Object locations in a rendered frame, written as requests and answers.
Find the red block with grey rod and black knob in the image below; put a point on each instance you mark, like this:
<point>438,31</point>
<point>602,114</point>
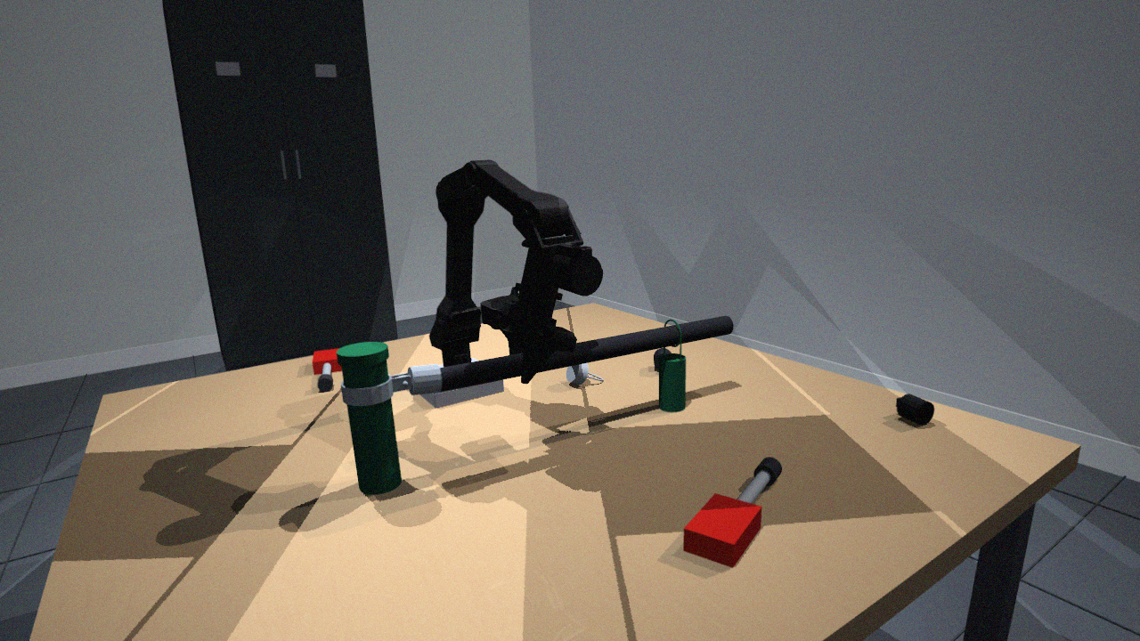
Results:
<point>723,529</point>
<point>325,362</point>

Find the dark grey cylindrical pipe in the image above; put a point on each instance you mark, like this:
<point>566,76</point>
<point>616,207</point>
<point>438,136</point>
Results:
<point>495,369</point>

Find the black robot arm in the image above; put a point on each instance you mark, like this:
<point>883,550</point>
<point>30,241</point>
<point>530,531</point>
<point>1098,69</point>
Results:
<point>560,261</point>

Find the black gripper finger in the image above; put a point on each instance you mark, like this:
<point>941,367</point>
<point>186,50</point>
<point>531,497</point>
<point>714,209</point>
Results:
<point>533,360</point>
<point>514,346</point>

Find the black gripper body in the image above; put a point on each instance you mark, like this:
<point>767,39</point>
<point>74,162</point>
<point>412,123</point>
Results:
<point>543,333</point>

